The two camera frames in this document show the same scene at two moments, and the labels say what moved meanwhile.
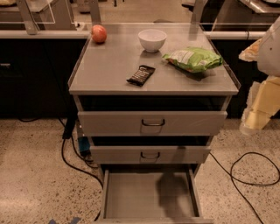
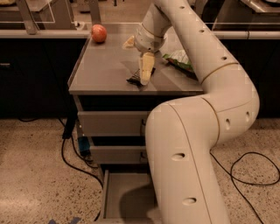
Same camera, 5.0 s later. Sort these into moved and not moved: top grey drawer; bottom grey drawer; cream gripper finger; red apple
Moved: cream gripper finger
Not moved: bottom grey drawer; red apple; top grey drawer
